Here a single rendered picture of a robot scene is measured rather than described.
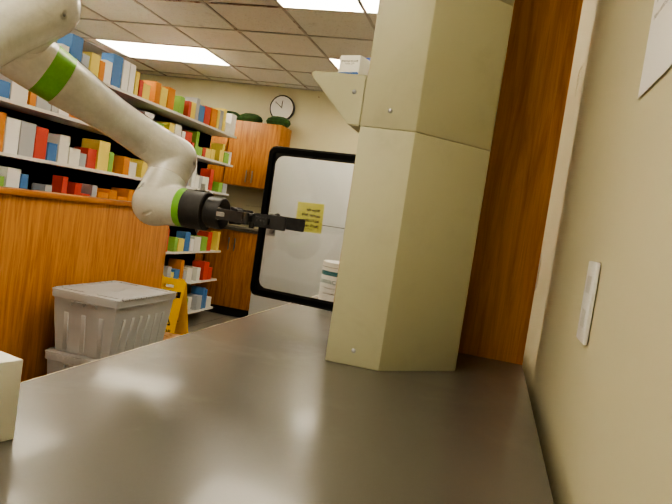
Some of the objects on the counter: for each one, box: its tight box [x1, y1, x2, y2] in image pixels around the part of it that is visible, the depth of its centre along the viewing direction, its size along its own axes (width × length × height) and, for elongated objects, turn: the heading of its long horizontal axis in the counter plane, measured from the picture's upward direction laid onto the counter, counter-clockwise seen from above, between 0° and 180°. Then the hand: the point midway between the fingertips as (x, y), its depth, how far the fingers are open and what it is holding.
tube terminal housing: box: [325, 0, 513, 371], centre depth 133 cm, size 25×32×77 cm
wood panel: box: [373, 0, 583, 365], centre depth 153 cm, size 49×3×140 cm
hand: (290, 224), depth 139 cm, fingers open, 13 cm apart
